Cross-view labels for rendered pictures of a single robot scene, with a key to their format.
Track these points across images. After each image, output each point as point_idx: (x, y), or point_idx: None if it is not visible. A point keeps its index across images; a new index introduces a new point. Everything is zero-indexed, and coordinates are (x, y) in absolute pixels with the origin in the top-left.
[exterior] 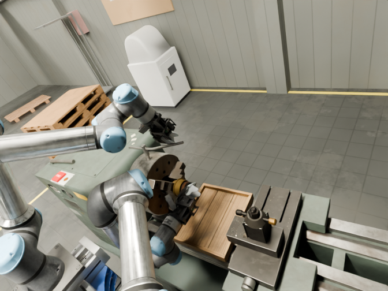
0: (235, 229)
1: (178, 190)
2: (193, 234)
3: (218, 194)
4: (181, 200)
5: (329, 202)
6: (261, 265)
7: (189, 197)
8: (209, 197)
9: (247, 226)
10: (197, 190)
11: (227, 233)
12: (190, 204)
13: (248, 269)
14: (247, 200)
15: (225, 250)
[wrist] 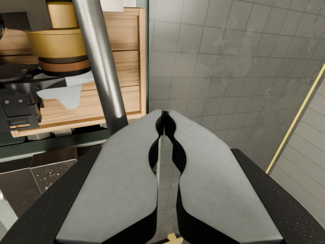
0: (51, 174)
1: (36, 53)
2: (13, 54)
3: (129, 55)
4: (4, 96)
5: None
6: (32, 199)
7: (29, 112)
8: (115, 39)
9: None
10: (71, 108)
11: (34, 168)
12: (11, 130)
13: (13, 193)
14: (131, 115)
15: (27, 132)
